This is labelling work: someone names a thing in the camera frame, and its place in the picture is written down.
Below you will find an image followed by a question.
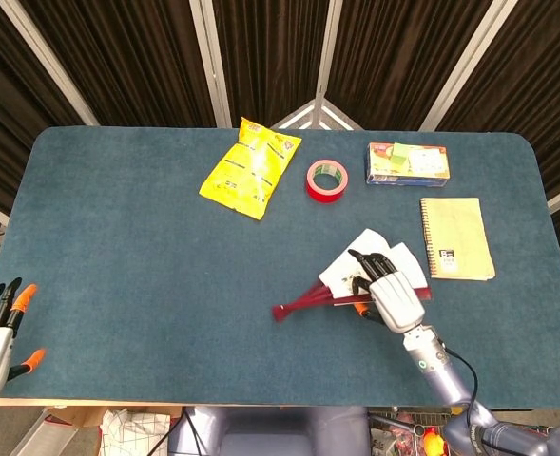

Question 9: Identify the yellow snack bag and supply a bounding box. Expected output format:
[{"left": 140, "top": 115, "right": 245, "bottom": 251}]
[{"left": 198, "top": 116, "right": 303, "bottom": 222}]

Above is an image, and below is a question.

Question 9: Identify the yellow spiral notebook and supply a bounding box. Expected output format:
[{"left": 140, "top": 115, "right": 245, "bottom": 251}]
[{"left": 419, "top": 197, "right": 497, "bottom": 282}]

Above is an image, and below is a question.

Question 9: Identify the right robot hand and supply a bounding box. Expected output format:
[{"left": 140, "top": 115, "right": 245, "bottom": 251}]
[{"left": 347, "top": 248, "right": 427, "bottom": 334}]

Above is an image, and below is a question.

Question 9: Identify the white triangular frame foot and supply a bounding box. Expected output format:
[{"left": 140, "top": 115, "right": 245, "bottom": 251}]
[{"left": 270, "top": 97, "right": 362, "bottom": 131}]

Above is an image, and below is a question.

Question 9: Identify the white frame post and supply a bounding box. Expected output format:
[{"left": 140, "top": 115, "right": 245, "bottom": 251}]
[
  {"left": 0, "top": 0, "right": 101, "bottom": 127},
  {"left": 315, "top": 0, "right": 346, "bottom": 104},
  {"left": 419, "top": 0, "right": 508, "bottom": 132},
  {"left": 187, "top": 0, "right": 233, "bottom": 128}
]

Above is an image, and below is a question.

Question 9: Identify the red ribbed white paper fan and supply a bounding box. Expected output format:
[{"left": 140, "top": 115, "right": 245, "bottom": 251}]
[{"left": 272, "top": 228, "right": 435, "bottom": 325}]

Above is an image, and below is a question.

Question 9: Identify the blue table cloth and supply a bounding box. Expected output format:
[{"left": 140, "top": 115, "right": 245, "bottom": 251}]
[{"left": 0, "top": 125, "right": 560, "bottom": 412}]

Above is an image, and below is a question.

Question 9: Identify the white checkered cloth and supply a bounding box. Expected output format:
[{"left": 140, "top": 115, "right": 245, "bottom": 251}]
[{"left": 99, "top": 408, "right": 172, "bottom": 456}]

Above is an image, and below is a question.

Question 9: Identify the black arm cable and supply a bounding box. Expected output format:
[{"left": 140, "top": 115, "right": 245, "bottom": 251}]
[{"left": 443, "top": 346, "right": 499, "bottom": 450}]

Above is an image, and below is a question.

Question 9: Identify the blue cardboard box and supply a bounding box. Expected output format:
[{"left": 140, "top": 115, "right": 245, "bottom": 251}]
[{"left": 365, "top": 142, "right": 451, "bottom": 187}]

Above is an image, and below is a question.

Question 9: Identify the grey robot torso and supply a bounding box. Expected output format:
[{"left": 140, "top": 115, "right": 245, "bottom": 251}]
[{"left": 169, "top": 406, "right": 371, "bottom": 456}]

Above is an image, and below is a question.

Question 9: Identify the orange toy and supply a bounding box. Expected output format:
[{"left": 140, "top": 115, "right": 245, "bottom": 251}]
[{"left": 421, "top": 426, "right": 445, "bottom": 456}]

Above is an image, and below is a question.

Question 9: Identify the red tape roll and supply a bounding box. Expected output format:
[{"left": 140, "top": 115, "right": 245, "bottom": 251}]
[{"left": 305, "top": 159, "right": 350, "bottom": 204}]

